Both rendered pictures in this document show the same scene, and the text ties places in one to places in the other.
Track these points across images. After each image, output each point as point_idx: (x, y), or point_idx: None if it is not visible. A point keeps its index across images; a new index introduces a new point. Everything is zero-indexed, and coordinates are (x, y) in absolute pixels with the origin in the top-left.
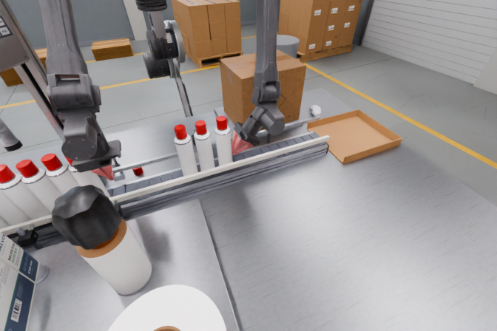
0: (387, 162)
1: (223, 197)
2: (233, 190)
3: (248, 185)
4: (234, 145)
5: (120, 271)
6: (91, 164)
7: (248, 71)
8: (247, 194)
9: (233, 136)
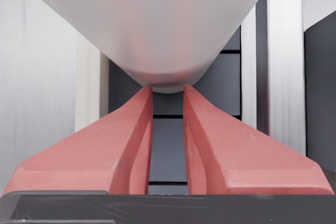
0: None
1: (39, 6)
2: (57, 58)
3: (61, 136)
4: (133, 109)
5: None
6: None
7: None
8: (10, 110)
9: (248, 135)
